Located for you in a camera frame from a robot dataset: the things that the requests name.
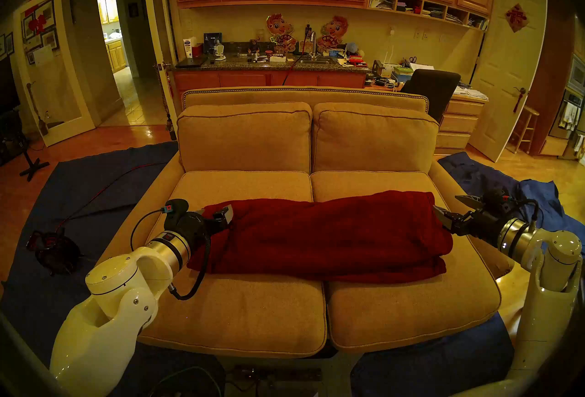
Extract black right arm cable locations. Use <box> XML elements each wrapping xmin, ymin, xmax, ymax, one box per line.
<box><xmin>510</xmin><ymin>198</ymin><xmax>541</xmax><ymax>233</ymax></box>

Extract white panel door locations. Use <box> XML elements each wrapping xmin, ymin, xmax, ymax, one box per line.
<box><xmin>468</xmin><ymin>0</ymin><xmax>548</xmax><ymax>163</ymax></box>

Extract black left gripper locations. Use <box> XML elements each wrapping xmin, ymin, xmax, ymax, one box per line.
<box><xmin>175</xmin><ymin>204</ymin><xmax>234</xmax><ymax>256</ymax></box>

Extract wooden stool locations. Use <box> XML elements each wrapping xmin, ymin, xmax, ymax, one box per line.
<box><xmin>508</xmin><ymin>106</ymin><xmax>540</xmax><ymax>154</ymax></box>

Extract red fu door ornament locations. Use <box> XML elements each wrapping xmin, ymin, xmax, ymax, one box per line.
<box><xmin>505</xmin><ymin>3</ymin><xmax>529</xmax><ymax>33</ymax></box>

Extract red hanging counter cable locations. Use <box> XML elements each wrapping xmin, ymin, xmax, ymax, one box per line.
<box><xmin>282</xmin><ymin>37</ymin><xmax>308</xmax><ymax>86</ymax></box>

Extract dark blue floor cloth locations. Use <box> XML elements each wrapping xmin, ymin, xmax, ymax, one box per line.
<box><xmin>0</xmin><ymin>141</ymin><xmax>227</xmax><ymax>397</ymax></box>
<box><xmin>351</xmin><ymin>313</ymin><xmax>515</xmax><ymax>397</ymax></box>
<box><xmin>438</xmin><ymin>152</ymin><xmax>585</xmax><ymax>255</ymax></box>

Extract cartoon figure wall decoration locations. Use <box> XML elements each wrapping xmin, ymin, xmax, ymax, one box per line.
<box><xmin>266</xmin><ymin>13</ymin><xmax>298</xmax><ymax>54</ymax></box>
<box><xmin>316</xmin><ymin>16</ymin><xmax>349</xmax><ymax>53</ymax></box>

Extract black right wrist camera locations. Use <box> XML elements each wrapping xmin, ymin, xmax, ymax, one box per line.
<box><xmin>484</xmin><ymin>188</ymin><xmax>513</xmax><ymax>214</ymax></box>

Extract black office chair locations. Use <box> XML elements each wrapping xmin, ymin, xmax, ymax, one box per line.
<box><xmin>401</xmin><ymin>69</ymin><xmax>461</xmax><ymax>124</ymax></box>

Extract black floor stand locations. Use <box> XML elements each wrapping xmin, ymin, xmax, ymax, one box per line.
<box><xmin>13</xmin><ymin>127</ymin><xmax>50</xmax><ymax>182</ymax></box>

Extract granite top kitchen counter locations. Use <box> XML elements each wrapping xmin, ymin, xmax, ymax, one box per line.
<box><xmin>167</xmin><ymin>53</ymin><xmax>372</xmax><ymax>117</ymax></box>

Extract white paper stack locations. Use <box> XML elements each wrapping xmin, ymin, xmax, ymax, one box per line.
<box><xmin>452</xmin><ymin>85</ymin><xmax>489</xmax><ymax>101</ymax></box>

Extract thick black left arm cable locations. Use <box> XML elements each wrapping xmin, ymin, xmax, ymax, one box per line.
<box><xmin>167</xmin><ymin>232</ymin><xmax>212</xmax><ymax>301</ymax></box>

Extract wooden kitchen base cabinet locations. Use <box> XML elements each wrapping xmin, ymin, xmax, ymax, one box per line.
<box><xmin>106</xmin><ymin>39</ymin><xmax>128</xmax><ymax>73</ymax></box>

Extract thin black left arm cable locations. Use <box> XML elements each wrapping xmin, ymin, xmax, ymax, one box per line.
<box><xmin>130</xmin><ymin>208</ymin><xmax>166</xmax><ymax>251</ymax></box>

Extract thin red floor cable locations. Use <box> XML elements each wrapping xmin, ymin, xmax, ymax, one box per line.
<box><xmin>55</xmin><ymin>162</ymin><xmax>169</xmax><ymax>234</ymax></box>

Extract red blanket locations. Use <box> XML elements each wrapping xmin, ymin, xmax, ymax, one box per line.
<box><xmin>187</xmin><ymin>191</ymin><xmax>454</xmax><ymax>285</ymax></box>

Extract wooden drawer desk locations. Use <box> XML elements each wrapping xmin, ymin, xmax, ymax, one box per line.
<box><xmin>366</xmin><ymin>81</ymin><xmax>489</xmax><ymax>155</ymax></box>

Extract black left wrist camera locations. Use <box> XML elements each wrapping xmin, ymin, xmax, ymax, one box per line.
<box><xmin>163</xmin><ymin>199</ymin><xmax>189</xmax><ymax>219</ymax></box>

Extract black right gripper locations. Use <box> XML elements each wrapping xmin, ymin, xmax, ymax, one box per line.
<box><xmin>432</xmin><ymin>194</ymin><xmax>508</xmax><ymax>247</ymax></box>

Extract tan fabric sofa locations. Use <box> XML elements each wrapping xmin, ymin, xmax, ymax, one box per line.
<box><xmin>94</xmin><ymin>86</ymin><xmax>515</xmax><ymax>360</ymax></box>

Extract black red floor device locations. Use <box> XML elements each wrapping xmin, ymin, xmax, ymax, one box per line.
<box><xmin>26</xmin><ymin>228</ymin><xmax>84</xmax><ymax>275</ymax></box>

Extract open wooden cubby shelf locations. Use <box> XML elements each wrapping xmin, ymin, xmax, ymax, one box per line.
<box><xmin>368</xmin><ymin>0</ymin><xmax>489</xmax><ymax>31</ymax></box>

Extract white glass french door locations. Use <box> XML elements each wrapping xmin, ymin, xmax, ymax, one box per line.
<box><xmin>13</xmin><ymin>0</ymin><xmax>96</xmax><ymax>147</ymax></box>

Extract black power strip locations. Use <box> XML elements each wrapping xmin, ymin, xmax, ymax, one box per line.
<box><xmin>233</xmin><ymin>365</ymin><xmax>323</xmax><ymax>383</ymax></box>

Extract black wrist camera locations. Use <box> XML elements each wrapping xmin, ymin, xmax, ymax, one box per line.
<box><xmin>163</xmin><ymin>199</ymin><xmax>189</xmax><ymax>219</ymax></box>
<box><xmin>484</xmin><ymin>188</ymin><xmax>513</xmax><ymax>214</ymax></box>

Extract tan sofa back cushion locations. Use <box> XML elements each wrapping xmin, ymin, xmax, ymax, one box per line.
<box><xmin>312</xmin><ymin>102</ymin><xmax>440</xmax><ymax>174</ymax></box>
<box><xmin>177</xmin><ymin>102</ymin><xmax>313</xmax><ymax>174</ymax></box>

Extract white router with antennas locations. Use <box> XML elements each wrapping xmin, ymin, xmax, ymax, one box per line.
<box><xmin>382</xmin><ymin>45</ymin><xmax>399</xmax><ymax>77</ymax></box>

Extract hanging dish towel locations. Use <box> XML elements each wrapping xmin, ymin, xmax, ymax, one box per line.
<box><xmin>561</xmin><ymin>101</ymin><xmax>580</xmax><ymax>129</ymax></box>

